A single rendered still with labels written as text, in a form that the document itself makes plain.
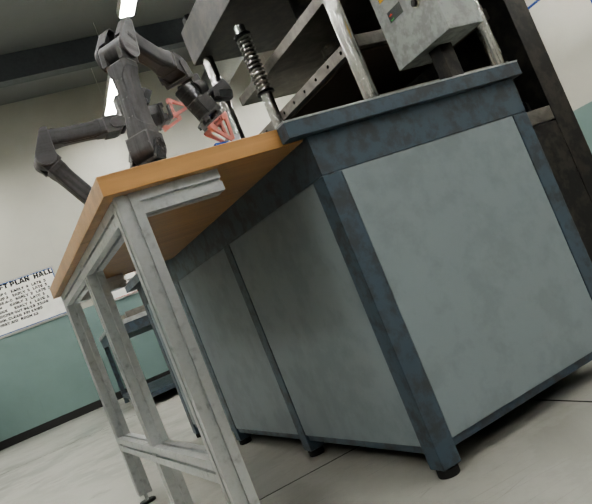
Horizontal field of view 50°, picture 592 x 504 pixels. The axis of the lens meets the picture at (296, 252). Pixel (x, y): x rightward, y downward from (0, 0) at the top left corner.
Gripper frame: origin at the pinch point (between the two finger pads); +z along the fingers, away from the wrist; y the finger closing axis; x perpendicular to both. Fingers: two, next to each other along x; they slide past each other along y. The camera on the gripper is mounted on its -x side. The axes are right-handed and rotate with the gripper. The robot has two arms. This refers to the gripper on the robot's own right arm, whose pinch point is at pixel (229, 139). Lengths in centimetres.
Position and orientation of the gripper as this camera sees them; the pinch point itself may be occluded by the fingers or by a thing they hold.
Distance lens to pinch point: 188.7
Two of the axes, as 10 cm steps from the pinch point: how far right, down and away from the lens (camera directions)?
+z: 6.8, 7.2, 1.4
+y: -2.9, 0.8, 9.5
